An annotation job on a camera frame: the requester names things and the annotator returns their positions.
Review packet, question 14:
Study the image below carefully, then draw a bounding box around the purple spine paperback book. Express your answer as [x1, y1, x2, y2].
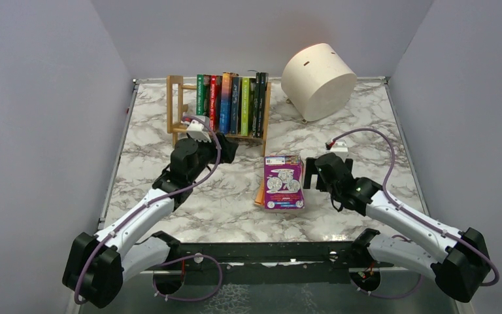
[263, 155, 305, 213]

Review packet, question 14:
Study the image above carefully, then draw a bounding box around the blue cover paperback book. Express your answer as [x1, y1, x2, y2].
[219, 72, 239, 134]

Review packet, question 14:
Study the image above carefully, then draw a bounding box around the red spine paperback book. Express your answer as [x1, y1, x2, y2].
[209, 75, 223, 131]

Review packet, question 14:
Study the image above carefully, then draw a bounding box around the green cartoon paperback book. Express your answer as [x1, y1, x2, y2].
[196, 74, 211, 116]

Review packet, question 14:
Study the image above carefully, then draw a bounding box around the dark green hardcover book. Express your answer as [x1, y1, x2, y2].
[257, 72, 269, 138]

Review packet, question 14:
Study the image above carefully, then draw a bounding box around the wooden dowel rack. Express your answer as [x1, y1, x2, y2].
[166, 75, 271, 157]

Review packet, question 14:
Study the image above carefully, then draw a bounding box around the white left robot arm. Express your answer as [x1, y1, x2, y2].
[62, 133, 239, 308]

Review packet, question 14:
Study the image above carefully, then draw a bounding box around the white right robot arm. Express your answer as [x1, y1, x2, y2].
[303, 152, 491, 303]

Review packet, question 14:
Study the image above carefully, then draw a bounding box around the orange cartoon paperback book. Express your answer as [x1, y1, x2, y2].
[254, 180, 265, 207]

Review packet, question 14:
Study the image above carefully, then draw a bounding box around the cream cylindrical lamp shade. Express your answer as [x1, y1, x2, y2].
[280, 43, 358, 122]

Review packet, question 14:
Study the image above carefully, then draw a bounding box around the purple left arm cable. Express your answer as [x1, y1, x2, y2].
[73, 114, 223, 306]

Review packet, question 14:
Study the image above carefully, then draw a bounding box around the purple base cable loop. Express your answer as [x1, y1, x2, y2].
[152, 253, 224, 304]

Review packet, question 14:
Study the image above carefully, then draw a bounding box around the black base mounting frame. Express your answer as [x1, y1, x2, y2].
[138, 230, 390, 287]

